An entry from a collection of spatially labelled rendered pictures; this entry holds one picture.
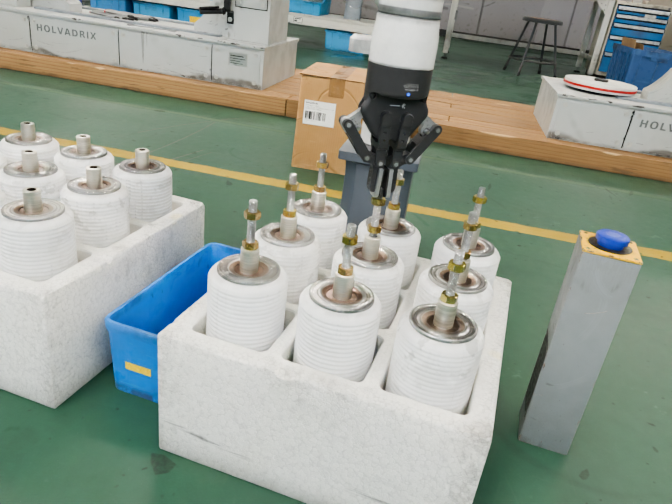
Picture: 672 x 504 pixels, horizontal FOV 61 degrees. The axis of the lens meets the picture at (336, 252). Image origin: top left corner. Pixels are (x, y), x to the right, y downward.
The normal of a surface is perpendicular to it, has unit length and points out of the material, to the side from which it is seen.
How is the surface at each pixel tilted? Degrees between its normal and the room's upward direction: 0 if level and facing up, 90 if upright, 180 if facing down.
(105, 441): 0
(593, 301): 90
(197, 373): 90
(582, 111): 90
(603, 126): 90
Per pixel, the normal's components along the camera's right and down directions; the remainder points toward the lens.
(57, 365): 0.94, 0.24
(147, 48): -0.21, 0.40
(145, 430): 0.12, -0.90
